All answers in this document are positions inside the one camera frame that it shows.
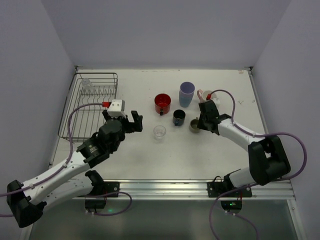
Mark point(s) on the aluminium front rail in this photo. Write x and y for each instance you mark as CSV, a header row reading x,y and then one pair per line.
x,y
151,189

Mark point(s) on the dark blue mug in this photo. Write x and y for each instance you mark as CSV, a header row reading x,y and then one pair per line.
x,y
178,118

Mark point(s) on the olive green mug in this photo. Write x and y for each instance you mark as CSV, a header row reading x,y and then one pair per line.
x,y
193,125

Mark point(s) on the red mug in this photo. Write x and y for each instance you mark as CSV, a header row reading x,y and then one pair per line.
x,y
162,103

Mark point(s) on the clear glass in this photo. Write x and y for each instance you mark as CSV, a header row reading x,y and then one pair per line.
x,y
159,133
87,84

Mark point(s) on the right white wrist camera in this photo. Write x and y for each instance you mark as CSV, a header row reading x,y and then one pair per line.
x,y
215,99

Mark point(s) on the aluminium right side rail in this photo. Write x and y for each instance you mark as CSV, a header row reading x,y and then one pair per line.
x,y
249,69

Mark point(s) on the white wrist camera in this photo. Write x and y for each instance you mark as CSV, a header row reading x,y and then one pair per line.
x,y
116,108
215,99

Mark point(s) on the pink mug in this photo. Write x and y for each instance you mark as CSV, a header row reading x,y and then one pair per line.
x,y
202,94

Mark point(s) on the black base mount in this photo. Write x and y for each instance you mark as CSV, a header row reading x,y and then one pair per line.
x,y
97,205
234,202

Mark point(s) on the wire dish rack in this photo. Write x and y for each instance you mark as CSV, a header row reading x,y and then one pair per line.
x,y
81,110

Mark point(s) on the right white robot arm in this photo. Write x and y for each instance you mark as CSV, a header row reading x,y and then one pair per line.
x,y
267,159

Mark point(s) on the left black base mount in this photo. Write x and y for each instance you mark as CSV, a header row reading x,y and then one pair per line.
x,y
97,205

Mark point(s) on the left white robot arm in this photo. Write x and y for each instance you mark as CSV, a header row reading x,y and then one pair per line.
x,y
74,176

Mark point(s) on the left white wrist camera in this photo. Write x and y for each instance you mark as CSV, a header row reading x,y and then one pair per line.
x,y
116,108

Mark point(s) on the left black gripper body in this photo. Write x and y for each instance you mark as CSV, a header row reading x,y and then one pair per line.
x,y
128,124

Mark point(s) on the light blue plastic cup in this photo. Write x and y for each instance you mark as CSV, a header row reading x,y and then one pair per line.
x,y
185,101

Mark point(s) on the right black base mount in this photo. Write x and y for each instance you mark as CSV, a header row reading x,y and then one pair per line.
x,y
234,202

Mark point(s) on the aluminium rail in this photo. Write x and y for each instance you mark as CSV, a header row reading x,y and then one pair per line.
x,y
151,189
249,69

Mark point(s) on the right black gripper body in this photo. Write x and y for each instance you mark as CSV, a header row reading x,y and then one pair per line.
x,y
206,120

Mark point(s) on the lavender plastic cup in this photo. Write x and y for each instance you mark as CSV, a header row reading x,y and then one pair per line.
x,y
186,91

